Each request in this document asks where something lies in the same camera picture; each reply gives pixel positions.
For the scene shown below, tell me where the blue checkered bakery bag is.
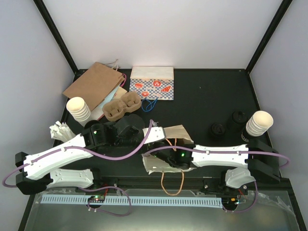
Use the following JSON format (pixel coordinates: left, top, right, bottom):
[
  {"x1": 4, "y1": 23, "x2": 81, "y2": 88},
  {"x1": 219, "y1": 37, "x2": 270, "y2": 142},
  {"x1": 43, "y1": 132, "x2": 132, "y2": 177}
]
[{"x1": 129, "y1": 66, "x2": 174, "y2": 112}]

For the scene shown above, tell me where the light blue cable duct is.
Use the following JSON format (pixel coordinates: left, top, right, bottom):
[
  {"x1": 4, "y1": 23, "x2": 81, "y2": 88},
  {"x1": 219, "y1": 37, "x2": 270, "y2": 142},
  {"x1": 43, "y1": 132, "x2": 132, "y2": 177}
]
[{"x1": 40, "y1": 194, "x2": 222, "y2": 208}]

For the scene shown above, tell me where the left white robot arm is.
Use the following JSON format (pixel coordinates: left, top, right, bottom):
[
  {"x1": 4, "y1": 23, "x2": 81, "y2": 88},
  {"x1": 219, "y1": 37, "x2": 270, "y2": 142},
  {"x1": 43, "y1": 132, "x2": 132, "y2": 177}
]
[{"x1": 15, "y1": 114, "x2": 145, "y2": 195}]

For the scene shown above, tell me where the left black frame post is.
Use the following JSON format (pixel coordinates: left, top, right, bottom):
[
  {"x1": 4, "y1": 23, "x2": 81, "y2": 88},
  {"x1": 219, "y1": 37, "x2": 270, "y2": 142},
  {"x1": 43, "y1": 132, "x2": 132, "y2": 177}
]
[{"x1": 33, "y1": 0, "x2": 78, "y2": 74}]

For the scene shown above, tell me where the small green circuit board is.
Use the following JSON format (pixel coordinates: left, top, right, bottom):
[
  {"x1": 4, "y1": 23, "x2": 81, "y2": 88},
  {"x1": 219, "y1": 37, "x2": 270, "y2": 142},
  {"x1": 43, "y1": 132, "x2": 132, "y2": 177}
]
[{"x1": 88, "y1": 195, "x2": 105, "y2": 203}]

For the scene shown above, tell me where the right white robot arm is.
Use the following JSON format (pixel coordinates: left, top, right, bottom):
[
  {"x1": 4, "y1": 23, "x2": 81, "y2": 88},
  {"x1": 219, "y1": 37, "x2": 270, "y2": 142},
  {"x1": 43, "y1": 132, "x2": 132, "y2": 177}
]
[{"x1": 151, "y1": 139, "x2": 280, "y2": 189}]

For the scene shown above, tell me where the white cup stack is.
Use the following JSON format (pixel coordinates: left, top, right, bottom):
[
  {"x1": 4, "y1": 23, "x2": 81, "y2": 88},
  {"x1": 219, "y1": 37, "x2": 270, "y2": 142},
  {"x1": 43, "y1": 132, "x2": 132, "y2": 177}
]
[
  {"x1": 241, "y1": 111, "x2": 274, "y2": 142},
  {"x1": 66, "y1": 97, "x2": 91, "y2": 126}
]

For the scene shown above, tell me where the right white cup stack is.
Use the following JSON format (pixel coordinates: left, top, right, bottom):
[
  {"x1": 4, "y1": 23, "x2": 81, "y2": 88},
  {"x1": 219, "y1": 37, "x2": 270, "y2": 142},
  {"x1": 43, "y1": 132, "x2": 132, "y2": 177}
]
[{"x1": 241, "y1": 111, "x2": 274, "y2": 142}]

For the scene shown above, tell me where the right black frame post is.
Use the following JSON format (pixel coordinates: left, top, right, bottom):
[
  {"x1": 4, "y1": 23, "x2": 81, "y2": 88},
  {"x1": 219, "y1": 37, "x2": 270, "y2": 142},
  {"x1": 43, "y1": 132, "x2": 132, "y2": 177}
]
[{"x1": 245, "y1": 0, "x2": 293, "y2": 74}]

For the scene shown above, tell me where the crumpled white paper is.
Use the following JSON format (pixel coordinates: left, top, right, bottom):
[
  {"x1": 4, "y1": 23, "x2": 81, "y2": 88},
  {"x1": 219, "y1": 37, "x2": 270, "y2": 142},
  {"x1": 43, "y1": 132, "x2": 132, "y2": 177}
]
[{"x1": 49, "y1": 121, "x2": 76, "y2": 142}]

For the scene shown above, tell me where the cream paper bag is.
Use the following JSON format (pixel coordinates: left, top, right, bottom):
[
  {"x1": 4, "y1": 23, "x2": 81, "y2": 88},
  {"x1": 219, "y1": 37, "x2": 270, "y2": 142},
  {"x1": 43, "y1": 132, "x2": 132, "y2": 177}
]
[{"x1": 142, "y1": 125, "x2": 196, "y2": 196}]

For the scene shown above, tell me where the black frame post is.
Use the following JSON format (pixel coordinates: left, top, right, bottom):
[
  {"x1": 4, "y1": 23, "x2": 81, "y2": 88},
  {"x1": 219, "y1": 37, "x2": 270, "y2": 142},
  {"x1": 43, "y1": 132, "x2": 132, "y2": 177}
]
[
  {"x1": 245, "y1": 0, "x2": 293, "y2": 74},
  {"x1": 33, "y1": 0, "x2": 78, "y2": 74}
]

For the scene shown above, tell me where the brown kraft paper bag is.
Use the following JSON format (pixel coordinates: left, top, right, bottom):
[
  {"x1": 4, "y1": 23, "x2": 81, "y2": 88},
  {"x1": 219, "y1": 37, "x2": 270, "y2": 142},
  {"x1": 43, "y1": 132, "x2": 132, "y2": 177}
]
[{"x1": 63, "y1": 62, "x2": 124, "y2": 111}]

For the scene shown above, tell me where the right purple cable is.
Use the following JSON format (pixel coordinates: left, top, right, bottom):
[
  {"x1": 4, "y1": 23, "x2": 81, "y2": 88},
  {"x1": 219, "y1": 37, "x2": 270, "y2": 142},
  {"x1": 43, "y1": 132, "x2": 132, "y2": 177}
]
[{"x1": 143, "y1": 145, "x2": 291, "y2": 214}]

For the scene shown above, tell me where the left white cup stack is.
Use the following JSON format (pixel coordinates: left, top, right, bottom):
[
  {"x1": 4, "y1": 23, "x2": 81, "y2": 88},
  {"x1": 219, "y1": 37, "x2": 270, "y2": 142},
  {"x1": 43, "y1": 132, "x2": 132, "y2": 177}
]
[{"x1": 66, "y1": 97, "x2": 91, "y2": 126}]

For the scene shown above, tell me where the single black lid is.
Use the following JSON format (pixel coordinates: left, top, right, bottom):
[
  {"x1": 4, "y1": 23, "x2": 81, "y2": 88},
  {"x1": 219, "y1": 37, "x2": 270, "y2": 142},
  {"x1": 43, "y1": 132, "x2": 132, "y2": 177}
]
[{"x1": 209, "y1": 123, "x2": 226, "y2": 139}]

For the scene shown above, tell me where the light blue paper bag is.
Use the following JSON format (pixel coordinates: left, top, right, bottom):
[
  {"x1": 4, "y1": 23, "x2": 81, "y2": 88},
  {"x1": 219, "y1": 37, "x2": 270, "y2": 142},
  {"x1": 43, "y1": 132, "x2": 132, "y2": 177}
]
[{"x1": 105, "y1": 86, "x2": 127, "y2": 100}]

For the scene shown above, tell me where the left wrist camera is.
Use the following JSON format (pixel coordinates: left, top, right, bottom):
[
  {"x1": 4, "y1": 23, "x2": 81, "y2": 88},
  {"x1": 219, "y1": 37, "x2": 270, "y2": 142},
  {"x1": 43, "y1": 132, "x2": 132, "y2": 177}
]
[{"x1": 144, "y1": 127, "x2": 166, "y2": 144}]

